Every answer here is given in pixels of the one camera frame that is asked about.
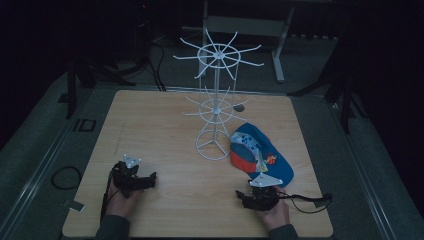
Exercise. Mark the blue and orange cap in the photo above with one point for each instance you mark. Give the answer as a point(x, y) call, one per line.
point(266, 156)

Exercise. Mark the person's right hand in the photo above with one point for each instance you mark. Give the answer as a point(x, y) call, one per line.
point(278, 213)

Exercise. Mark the person's left hand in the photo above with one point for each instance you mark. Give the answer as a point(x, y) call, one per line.
point(121, 203)

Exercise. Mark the black tripod stand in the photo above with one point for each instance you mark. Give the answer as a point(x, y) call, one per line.
point(71, 83)
point(345, 100)

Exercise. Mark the small dark round disc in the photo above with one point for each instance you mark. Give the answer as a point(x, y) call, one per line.
point(239, 108)

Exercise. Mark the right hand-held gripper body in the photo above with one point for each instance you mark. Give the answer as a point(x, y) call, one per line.
point(265, 196)

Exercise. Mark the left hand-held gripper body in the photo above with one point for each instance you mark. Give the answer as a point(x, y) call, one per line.
point(126, 178)

